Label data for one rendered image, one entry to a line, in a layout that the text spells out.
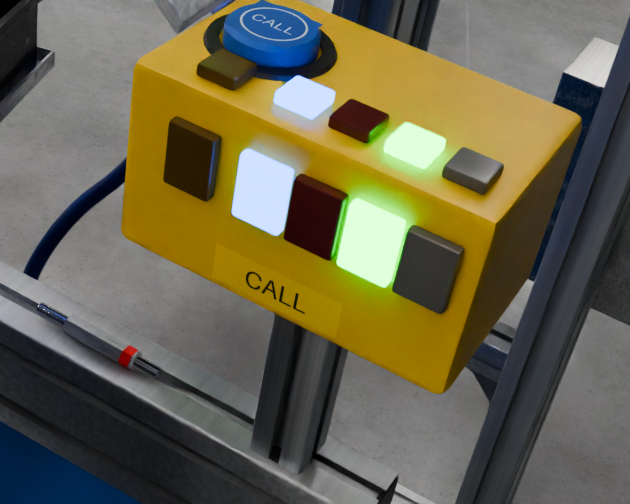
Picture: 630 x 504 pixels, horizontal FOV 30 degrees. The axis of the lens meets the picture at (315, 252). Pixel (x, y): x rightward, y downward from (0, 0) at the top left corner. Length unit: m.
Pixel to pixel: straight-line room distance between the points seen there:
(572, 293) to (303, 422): 0.51
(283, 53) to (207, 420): 0.22
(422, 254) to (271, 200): 0.06
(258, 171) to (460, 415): 1.48
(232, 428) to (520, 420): 0.57
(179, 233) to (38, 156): 1.82
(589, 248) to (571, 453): 0.93
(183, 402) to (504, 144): 0.24
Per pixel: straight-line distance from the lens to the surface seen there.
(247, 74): 0.47
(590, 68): 1.08
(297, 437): 0.58
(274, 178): 0.45
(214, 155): 0.46
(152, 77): 0.47
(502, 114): 0.49
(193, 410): 0.62
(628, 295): 1.14
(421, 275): 0.44
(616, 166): 0.98
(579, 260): 1.03
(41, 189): 2.22
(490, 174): 0.43
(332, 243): 0.45
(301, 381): 0.56
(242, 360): 1.91
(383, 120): 0.45
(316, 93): 0.46
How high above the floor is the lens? 1.31
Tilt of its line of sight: 37 degrees down
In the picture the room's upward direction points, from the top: 12 degrees clockwise
